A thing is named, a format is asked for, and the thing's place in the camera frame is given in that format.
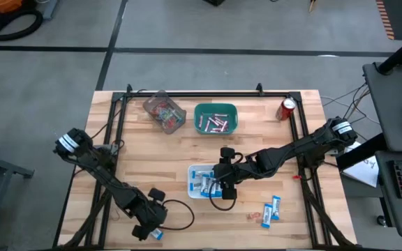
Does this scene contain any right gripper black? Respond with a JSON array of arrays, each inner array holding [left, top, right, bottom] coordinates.
[[211, 146, 247, 200]]

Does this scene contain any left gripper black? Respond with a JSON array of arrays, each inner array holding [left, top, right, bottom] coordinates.
[[132, 188, 169, 241]]

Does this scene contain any white plastic bin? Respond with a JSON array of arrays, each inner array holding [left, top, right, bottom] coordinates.
[[186, 164, 237, 200]]

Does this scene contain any teal plastic bin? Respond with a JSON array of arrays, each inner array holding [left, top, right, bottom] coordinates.
[[193, 102, 239, 136]]

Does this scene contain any clear grey plastic bin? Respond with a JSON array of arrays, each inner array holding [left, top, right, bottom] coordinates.
[[142, 91, 187, 137]]

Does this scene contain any red soda can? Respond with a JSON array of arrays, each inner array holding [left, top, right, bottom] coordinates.
[[275, 97, 297, 122]]

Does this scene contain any black slanted pole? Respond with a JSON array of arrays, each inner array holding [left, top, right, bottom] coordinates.
[[376, 29, 402, 76], [336, 132, 386, 171]]

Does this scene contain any white paper sheet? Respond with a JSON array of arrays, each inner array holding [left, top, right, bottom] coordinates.
[[341, 141, 380, 188]]

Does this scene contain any dark grey desk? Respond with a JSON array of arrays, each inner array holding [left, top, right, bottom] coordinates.
[[375, 150, 402, 238], [362, 61, 402, 153]]

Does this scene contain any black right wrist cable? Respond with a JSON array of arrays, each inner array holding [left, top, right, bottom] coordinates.
[[208, 181, 237, 212]]

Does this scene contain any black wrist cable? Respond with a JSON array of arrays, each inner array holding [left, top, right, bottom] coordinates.
[[158, 199, 195, 231], [208, 181, 237, 212]]

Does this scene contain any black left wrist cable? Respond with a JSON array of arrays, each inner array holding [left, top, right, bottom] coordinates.
[[158, 199, 195, 231]]

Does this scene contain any black aluminium table frame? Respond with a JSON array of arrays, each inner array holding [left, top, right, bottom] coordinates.
[[52, 83, 354, 250]]

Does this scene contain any grey floor cable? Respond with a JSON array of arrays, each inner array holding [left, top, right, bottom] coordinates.
[[321, 85, 368, 107]]

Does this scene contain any black floor cable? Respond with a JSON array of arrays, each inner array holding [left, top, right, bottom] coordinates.
[[338, 82, 371, 127]]

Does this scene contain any grey metal bench frame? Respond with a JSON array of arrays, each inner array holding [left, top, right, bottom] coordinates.
[[0, 139, 36, 251]]

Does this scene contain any black vacuum hose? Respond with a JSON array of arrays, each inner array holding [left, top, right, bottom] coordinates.
[[0, 8, 44, 42]]

